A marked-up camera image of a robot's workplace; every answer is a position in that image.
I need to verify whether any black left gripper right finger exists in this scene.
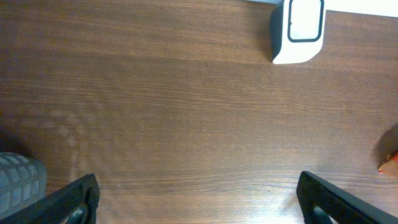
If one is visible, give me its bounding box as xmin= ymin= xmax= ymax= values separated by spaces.
xmin=296 ymin=171 xmax=397 ymax=224

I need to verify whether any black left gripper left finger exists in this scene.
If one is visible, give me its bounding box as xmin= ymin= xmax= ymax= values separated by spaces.
xmin=1 ymin=174 xmax=100 ymax=224

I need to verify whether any orange spaghetti pasta packet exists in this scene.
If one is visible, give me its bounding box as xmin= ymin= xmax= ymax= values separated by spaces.
xmin=378 ymin=154 xmax=398 ymax=179

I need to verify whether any grey plastic mesh basket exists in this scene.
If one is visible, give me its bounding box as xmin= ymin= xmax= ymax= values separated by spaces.
xmin=1 ymin=152 xmax=47 ymax=219

